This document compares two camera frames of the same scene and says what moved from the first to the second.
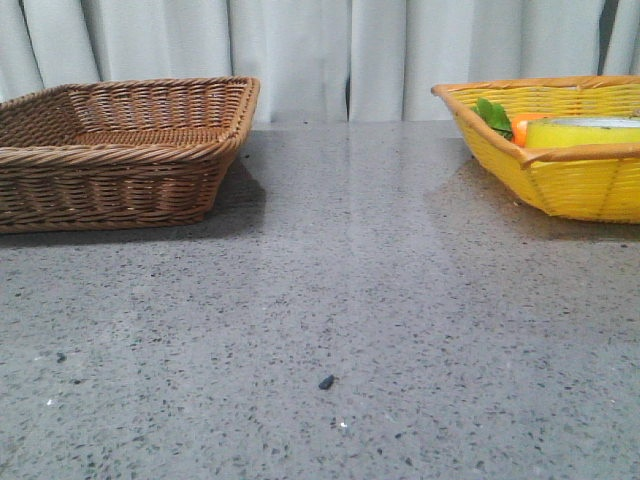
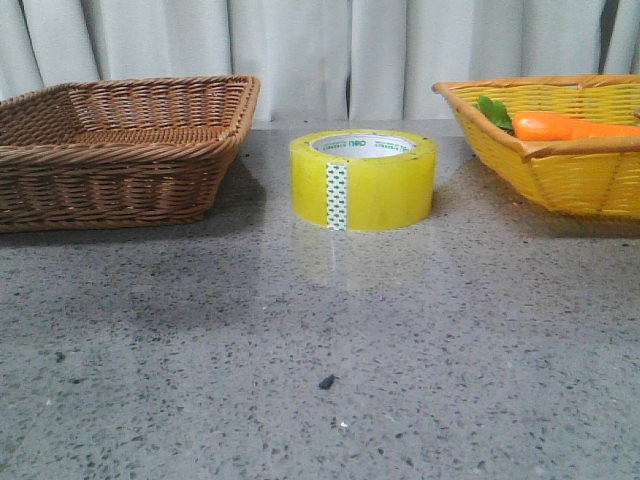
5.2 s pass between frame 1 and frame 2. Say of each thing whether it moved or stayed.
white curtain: stayed
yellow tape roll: moved
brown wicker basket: stayed
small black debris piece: stayed
